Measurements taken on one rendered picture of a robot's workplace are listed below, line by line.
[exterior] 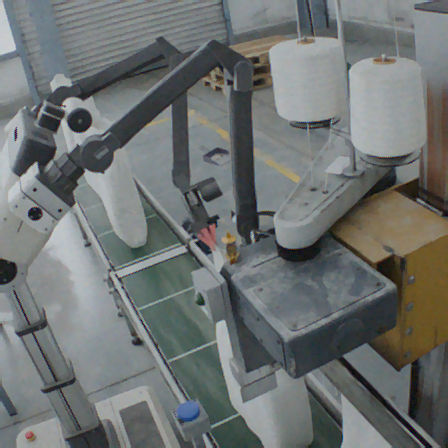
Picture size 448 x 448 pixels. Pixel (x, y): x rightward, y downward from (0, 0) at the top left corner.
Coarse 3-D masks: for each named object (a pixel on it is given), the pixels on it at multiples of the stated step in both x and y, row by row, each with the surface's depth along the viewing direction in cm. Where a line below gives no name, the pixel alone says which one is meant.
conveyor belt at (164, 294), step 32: (128, 288) 275; (160, 288) 270; (192, 288) 266; (160, 320) 248; (192, 320) 245; (160, 352) 242; (192, 352) 226; (192, 384) 210; (224, 384) 207; (224, 416) 193; (320, 416) 185
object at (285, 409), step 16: (224, 336) 171; (224, 352) 174; (224, 368) 184; (288, 384) 152; (304, 384) 156; (240, 400) 175; (256, 400) 161; (272, 400) 153; (288, 400) 155; (304, 400) 157; (256, 416) 165; (272, 416) 157; (288, 416) 158; (304, 416) 160; (256, 432) 176; (272, 432) 161; (288, 432) 161; (304, 432) 165
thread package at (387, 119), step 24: (360, 72) 90; (384, 72) 88; (408, 72) 88; (360, 96) 92; (384, 96) 89; (408, 96) 89; (360, 120) 94; (384, 120) 91; (408, 120) 91; (360, 144) 96; (384, 144) 93; (408, 144) 92
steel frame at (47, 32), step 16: (32, 0) 689; (48, 0) 699; (304, 0) 901; (320, 0) 874; (32, 16) 698; (48, 16) 708; (304, 16) 918; (320, 16) 886; (48, 32) 717; (304, 32) 899; (320, 32) 893; (48, 48) 726; (48, 64) 735; (64, 64) 744
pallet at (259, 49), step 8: (256, 40) 713; (264, 40) 707; (272, 40) 698; (280, 40) 692; (232, 48) 694; (240, 48) 685; (248, 48) 676; (256, 48) 672; (264, 48) 664; (248, 56) 639; (256, 56) 641; (264, 56) 644; (256, 64) 647
